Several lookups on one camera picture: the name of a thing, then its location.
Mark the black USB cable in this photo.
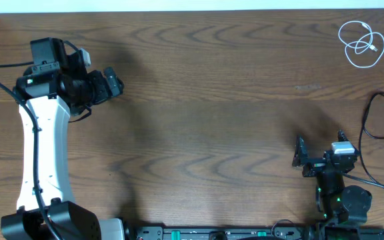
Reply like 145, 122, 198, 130
358, 64, 384, 187

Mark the white cable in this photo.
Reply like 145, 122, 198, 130
337, 20, 384, 69

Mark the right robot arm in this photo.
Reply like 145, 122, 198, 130
292, 131, 372, 239

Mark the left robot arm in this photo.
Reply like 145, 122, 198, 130
1, 37, 125, 239

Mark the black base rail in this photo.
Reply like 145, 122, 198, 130
125, 226, 384, 240

